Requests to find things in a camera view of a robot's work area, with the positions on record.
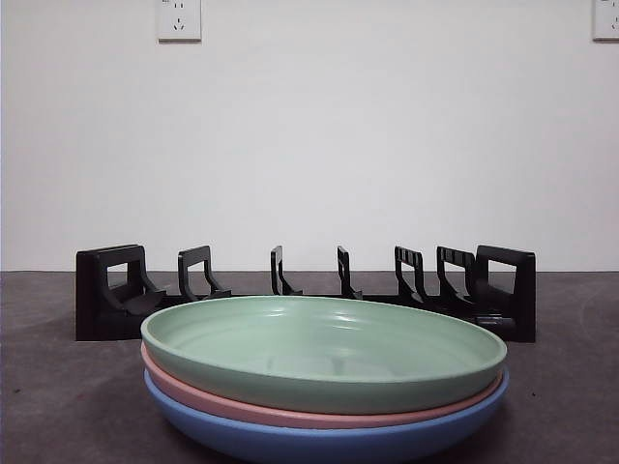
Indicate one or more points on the white wall socket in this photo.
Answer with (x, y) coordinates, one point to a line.
(607, 19)
(178, 19)

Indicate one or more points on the black plastic dish rack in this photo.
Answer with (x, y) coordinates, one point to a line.
(524, 290)

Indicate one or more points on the pale green round plate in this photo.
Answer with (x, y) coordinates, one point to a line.
(314, 386)

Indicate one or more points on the pink round plate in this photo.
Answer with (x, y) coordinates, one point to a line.
(217, 403)

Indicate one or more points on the blue round plate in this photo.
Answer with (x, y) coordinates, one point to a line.
(290, 442)

